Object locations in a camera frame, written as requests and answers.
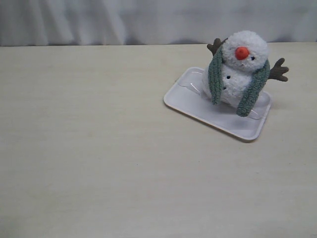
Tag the green knitted scarf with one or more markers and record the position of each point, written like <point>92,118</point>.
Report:
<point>213,84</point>

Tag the white curtain backdrop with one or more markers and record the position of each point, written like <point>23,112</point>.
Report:
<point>152,22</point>

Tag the white plastic tray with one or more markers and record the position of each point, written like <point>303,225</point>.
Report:
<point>248,128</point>

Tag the white plush snowman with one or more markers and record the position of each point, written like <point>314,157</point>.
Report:
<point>242,54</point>

